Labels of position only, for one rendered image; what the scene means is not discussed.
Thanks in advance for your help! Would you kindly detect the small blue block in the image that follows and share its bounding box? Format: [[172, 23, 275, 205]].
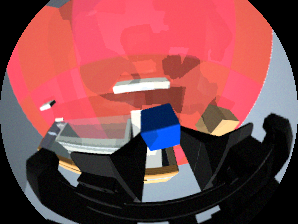
[[140, 103, 181, 151]]

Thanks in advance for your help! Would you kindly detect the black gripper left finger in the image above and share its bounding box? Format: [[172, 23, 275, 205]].
[[71, 132, 148, 202]]

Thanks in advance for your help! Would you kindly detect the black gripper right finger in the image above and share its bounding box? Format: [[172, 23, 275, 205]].
[[180, 123, 254, 190]]

